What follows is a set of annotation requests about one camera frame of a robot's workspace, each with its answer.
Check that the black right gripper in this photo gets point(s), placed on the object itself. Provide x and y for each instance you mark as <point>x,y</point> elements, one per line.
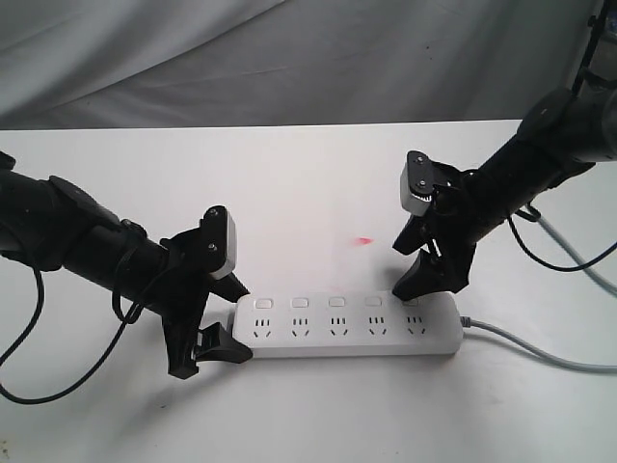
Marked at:
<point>454,224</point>

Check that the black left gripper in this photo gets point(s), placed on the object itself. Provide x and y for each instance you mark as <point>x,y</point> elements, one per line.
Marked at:
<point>182,294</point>

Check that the white five-outlet power strip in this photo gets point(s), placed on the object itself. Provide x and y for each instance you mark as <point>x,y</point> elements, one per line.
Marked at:
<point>291,325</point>

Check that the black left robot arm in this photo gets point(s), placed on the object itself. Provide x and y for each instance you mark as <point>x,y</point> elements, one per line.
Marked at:
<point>55,224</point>

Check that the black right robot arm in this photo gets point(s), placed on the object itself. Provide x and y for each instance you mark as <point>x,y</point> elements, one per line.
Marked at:
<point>562,136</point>

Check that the grey backdrop cloth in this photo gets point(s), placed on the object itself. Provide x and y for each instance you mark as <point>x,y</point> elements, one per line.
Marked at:
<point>129,64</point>

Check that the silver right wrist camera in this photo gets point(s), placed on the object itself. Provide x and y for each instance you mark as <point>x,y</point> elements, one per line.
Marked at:
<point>416,183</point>

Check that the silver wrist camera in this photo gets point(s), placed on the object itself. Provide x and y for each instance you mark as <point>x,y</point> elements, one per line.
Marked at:
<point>218,233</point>
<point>416,183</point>

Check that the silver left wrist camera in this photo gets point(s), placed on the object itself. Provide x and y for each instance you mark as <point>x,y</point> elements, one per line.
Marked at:
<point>218,233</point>

